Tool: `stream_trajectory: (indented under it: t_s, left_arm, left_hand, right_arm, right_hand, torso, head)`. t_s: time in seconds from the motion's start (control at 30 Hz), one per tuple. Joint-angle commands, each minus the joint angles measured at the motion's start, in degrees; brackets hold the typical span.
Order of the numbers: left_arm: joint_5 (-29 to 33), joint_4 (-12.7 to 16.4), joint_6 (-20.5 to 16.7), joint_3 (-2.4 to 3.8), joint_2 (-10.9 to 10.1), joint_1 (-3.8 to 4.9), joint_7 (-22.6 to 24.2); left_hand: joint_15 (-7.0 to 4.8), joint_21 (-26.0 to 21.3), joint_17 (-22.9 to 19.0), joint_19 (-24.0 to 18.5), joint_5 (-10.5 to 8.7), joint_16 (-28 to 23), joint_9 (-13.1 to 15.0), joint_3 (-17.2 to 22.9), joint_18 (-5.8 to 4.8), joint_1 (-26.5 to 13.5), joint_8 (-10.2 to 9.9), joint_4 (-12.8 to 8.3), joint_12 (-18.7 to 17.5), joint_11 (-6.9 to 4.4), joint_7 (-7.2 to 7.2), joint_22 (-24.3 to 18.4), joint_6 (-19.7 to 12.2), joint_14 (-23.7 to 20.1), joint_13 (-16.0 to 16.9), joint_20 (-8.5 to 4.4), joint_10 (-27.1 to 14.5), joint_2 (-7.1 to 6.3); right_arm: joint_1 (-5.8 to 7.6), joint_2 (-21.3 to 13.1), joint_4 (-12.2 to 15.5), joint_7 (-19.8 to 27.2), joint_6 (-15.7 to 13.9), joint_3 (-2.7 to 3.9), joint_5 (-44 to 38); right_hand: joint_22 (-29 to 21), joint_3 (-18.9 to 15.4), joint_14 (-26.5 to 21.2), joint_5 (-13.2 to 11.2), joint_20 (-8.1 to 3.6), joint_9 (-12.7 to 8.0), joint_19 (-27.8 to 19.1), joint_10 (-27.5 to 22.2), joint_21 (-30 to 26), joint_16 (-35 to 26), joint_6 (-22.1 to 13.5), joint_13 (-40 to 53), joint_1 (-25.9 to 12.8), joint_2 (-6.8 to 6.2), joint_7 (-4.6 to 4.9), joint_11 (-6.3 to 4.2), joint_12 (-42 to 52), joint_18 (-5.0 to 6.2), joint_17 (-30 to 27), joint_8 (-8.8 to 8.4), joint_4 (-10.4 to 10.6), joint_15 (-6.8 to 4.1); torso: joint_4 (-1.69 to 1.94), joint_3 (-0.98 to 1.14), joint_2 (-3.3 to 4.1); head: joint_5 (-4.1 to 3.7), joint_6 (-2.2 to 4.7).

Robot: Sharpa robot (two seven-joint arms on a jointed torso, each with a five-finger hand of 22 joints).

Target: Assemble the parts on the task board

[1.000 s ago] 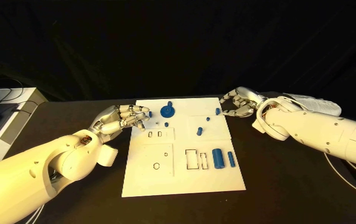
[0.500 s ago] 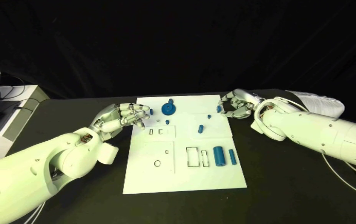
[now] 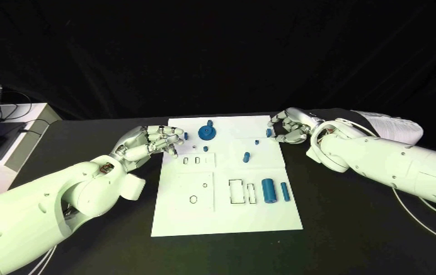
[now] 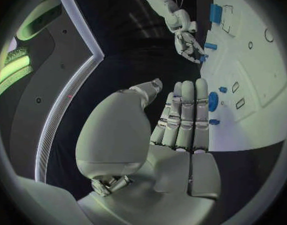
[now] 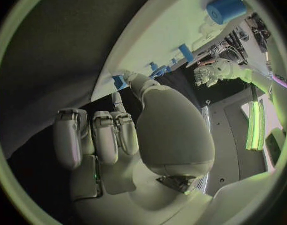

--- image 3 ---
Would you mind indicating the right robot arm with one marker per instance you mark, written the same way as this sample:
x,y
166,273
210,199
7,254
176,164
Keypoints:
x,y
374,159

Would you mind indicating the white task board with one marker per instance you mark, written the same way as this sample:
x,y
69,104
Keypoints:
x,y
225,218

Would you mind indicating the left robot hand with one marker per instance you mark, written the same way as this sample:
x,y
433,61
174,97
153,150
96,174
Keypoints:
x,y
135,142

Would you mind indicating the blue gear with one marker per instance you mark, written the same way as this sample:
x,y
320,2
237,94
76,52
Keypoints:
x,y
204,134

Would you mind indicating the thick blue cylinder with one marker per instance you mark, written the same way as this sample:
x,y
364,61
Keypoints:
x,y
269,191

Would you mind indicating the white desk with equipment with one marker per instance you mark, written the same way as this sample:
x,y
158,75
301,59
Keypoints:
x,y
33,116

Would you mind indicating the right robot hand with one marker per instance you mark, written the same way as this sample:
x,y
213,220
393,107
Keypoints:
x,y
301,119

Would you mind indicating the thin blue cylinder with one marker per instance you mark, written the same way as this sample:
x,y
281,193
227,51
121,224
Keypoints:
x,y
285,192

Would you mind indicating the white ribbed cover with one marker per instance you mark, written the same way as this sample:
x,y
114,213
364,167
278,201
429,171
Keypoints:
x,y
391,126

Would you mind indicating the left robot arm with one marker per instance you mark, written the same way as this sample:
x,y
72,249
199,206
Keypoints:
x,y
40,208

